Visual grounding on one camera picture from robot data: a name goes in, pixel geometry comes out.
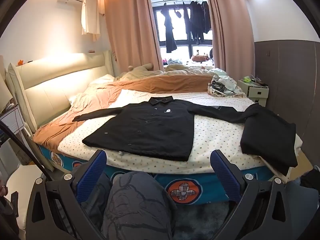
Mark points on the white printed cloth pile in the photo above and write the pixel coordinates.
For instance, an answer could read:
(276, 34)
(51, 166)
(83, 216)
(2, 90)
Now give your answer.
(225, 80)

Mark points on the brown plush toy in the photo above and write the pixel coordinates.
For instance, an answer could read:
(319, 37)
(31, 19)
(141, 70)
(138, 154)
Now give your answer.
(198, 57)

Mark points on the white blue bedside cabinet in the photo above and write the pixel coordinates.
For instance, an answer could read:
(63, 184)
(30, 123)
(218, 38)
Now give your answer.
(12, 122)

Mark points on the beige duvet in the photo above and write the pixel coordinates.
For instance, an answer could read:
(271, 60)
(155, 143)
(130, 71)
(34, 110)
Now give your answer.
(185, 73)

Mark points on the grey patterned trouser knee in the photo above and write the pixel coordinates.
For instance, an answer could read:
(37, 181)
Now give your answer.
(135, 205)

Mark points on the row of hanging dark clothes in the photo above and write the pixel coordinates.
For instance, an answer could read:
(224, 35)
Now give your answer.
(197, 20)

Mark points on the orange blanket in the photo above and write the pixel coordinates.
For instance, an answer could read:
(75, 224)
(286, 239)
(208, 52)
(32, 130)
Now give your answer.
(100, 97)

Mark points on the dark round cushion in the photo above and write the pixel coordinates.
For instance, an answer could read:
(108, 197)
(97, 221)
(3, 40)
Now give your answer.
(211, 53)

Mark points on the small orange toy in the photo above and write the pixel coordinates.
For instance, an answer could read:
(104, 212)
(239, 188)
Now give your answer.
(20, 62)

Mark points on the cream padded headboard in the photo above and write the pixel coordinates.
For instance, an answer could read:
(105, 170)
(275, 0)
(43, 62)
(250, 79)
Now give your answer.
(50, 80)

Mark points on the white bedside table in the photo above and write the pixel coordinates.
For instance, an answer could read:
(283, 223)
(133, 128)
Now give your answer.
(257, 93)

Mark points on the black button shirt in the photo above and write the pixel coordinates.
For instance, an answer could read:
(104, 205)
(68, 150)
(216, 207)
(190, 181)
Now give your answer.
(150, 125)

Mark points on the pink curtain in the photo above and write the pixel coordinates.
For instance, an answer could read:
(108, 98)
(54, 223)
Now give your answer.
(230, 30)
(130, 25)

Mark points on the white grey device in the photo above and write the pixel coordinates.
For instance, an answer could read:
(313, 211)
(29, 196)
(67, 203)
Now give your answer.
(10, 107)

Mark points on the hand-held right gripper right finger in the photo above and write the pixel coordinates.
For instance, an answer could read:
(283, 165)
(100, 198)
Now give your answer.
(225, 177)

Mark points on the blue shaggy rug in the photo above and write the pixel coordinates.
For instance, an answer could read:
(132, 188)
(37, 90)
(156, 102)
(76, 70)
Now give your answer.
(200, 220)

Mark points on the white dotted bed sheet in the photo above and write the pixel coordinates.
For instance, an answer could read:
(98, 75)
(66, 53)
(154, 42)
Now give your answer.
(215, 140)

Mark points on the white pillow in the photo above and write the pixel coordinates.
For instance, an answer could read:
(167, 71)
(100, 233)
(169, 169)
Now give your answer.
(100, 79)

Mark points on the window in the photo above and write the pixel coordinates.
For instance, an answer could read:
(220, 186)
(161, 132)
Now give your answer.
(180, 47)

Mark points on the folded black garment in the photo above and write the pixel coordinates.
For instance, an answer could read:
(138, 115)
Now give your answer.
(270, 140)

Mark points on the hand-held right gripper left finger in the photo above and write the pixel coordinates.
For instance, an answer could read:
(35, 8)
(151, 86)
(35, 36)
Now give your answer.
(92, 175)

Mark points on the blue grey plush toy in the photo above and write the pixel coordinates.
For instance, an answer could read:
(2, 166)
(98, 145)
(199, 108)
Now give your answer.
(173, 61)

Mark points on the white hanging shirt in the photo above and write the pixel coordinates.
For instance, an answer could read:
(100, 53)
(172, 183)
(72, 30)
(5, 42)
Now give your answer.
(90, 15)

